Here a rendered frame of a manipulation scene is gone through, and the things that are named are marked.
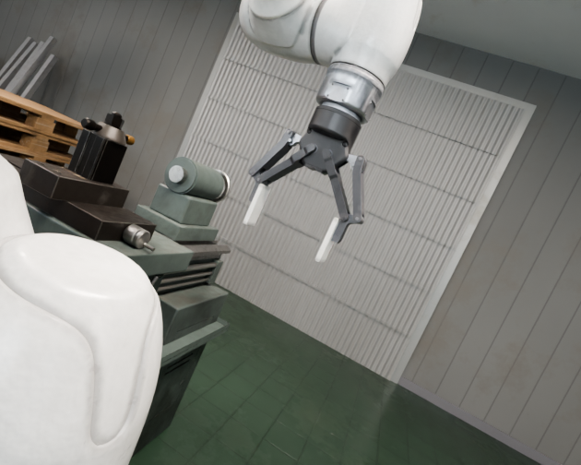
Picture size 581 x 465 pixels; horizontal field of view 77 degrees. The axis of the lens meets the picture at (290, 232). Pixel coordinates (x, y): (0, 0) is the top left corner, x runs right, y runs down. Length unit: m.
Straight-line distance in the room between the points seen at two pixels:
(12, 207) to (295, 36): 0.44
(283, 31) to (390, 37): 0.16
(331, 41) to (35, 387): 0.52
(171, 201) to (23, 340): 1.17
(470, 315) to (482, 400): 0.75
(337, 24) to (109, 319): 0.49
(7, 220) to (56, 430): 0.21
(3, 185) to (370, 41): 0.46
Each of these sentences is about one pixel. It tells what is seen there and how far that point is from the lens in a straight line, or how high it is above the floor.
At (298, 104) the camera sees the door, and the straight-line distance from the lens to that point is 3.95.
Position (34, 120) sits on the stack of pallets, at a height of 0.90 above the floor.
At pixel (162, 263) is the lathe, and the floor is 0.90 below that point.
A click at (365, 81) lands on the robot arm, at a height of 1.36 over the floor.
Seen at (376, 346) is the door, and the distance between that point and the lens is 3.69.
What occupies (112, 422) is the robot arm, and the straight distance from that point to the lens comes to 0.28.
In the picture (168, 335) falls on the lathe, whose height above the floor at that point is 0.58.
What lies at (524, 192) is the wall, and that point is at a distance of 3.79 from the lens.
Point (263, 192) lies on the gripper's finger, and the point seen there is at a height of 1.16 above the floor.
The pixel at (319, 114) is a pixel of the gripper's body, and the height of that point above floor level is 1.30.
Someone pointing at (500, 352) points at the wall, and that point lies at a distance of 3.83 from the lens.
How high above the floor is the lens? 1.17
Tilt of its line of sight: 5 degrees down
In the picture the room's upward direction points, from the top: 24 degrees clockwise
